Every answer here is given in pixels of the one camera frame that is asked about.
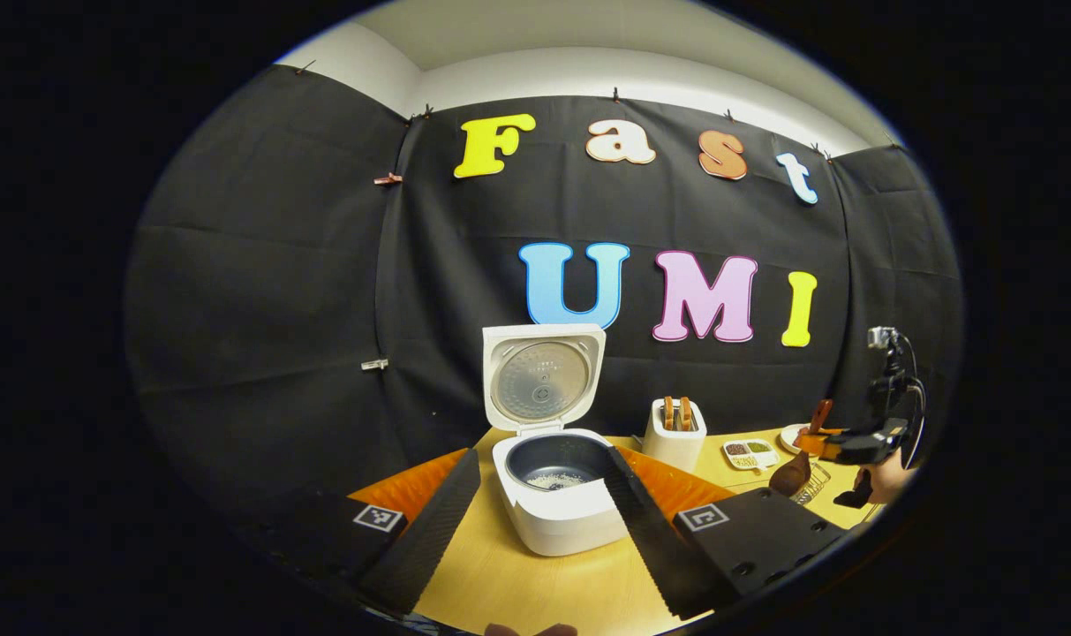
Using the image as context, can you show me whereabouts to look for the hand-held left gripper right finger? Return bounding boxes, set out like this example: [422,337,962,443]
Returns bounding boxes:
[606,445,854,621]

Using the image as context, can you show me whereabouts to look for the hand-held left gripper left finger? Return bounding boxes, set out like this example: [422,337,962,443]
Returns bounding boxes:
[235,448,482,617]

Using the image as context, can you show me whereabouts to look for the clear wire chopstick holder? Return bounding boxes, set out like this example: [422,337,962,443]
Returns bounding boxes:
[791,461,832,506]

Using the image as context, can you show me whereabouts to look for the brown wooden spoon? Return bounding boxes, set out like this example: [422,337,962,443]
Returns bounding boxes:
[769,399,834,497]

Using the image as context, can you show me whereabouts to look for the white rice cooker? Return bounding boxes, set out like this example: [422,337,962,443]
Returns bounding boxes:
[482,323,631,557]

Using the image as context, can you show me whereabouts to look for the round white plate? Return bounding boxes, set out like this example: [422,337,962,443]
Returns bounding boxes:
[780,424,845,456]

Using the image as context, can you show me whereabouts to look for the white divided grain dish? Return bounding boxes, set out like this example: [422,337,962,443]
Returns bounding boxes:
[722,439,780,470]

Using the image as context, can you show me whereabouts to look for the white toaster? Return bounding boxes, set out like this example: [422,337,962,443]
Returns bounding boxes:
[643,397,707,473]

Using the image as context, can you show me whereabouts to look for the black backdrop cloth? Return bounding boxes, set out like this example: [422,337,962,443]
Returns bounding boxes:
[124,62,964,531]

